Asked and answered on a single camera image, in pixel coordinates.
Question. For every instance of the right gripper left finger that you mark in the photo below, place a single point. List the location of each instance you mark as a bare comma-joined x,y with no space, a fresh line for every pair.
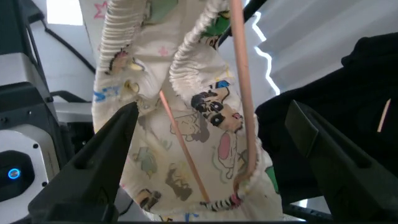
90,180

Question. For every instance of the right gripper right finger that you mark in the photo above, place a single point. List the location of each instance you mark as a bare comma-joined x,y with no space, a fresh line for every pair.
348,177

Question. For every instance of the pink clothes hanger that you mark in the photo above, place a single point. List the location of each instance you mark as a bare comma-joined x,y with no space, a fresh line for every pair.
244,77
384,115

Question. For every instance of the black garment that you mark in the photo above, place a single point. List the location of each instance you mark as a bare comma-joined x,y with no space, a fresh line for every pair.
342,87

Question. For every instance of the cream printed garment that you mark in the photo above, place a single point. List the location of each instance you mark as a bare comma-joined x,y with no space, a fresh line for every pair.
149,62

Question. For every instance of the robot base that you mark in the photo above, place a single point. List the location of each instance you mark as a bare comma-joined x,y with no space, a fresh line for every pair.
21,102

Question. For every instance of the white curtain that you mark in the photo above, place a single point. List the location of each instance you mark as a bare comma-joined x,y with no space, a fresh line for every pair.
311,31

